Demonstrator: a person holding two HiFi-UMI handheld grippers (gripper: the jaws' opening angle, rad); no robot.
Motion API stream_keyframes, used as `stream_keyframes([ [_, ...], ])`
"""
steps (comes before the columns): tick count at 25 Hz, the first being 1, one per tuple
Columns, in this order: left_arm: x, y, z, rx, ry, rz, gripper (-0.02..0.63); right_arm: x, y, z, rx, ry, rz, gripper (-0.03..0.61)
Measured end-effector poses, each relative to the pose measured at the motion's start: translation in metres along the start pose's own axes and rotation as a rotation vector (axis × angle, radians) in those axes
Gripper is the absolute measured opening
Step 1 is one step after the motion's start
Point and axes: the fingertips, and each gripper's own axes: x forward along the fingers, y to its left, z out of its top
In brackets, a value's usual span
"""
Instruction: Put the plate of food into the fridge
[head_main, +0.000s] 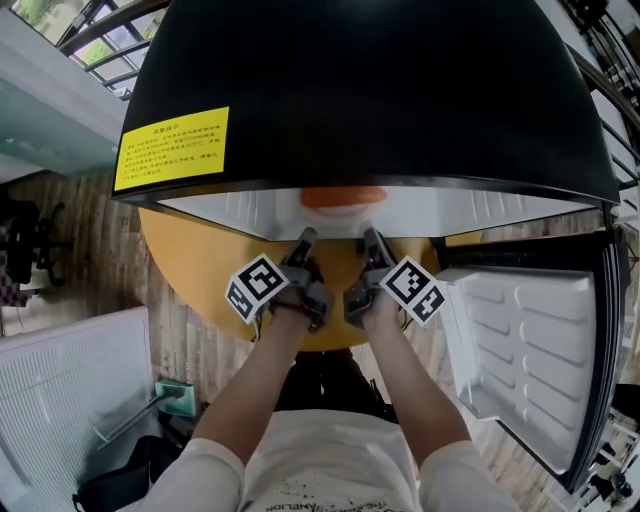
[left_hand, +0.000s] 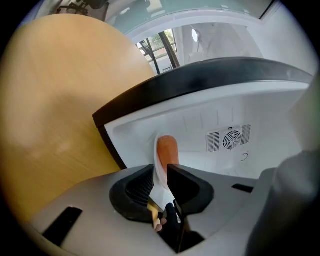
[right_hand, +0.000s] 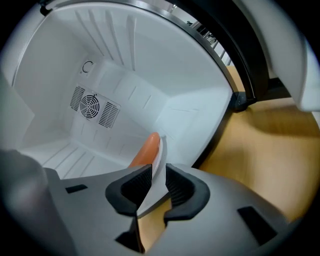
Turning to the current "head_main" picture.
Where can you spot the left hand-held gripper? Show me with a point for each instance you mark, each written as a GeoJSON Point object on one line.
{"type": "Point", "coordinates": [256, 287]}

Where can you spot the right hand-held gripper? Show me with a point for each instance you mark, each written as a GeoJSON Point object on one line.
{"type": "Point", "coordinates": [412, 290]}

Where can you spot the white plate of orange food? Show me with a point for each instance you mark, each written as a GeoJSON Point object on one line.
{"type": "Point", "coordinates": [344, 198]}

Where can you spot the black mini fridge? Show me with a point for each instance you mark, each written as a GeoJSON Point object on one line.
{"type": "Point", "coordinates": [350, 100]}

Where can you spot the person's left forearm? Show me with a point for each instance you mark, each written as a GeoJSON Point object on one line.
{"type": "Point", "coordinates": [260, 380]}

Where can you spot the person's right forearm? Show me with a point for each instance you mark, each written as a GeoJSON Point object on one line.
{"type": "Point", "coordinates": [415, 390]}

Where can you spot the round yellow table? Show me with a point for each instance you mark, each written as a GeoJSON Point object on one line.
{"type": "Point", "coordinates": [200, 265]}

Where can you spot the person's black trousers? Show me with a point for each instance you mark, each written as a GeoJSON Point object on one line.
{"type": "Point", "coordinates": [340, 380]}

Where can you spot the yellow warning sticker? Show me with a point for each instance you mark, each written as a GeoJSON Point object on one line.
{"type": "Point", "coordinates": [170, 150]}

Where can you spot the green flat mop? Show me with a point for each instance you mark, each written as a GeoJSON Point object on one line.
{"type": "Point", "coordinates": [175, 397]}

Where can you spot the person's white t-shirt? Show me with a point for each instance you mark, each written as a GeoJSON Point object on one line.
{"type": "Point", "coordinates": [330, 460]}

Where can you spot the black office chair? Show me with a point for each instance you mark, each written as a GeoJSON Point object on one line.
{"type": "Point", "coordinates": [30, 240]}

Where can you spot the white ribbed panel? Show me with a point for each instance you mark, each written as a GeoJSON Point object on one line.
{"type": "Point", "coordinates": [65, 390]}

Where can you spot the black framed window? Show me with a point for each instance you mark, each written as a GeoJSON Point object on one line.
{"type": "Point", "coordinates": [107, 47]}

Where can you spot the black metal railing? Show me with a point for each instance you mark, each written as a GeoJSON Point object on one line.
{"type": "Point", "coordinates": [612, 100]}

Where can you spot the black bag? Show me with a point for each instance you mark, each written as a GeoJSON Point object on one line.
{"type": "Point", "coordinates": [125, 475]}

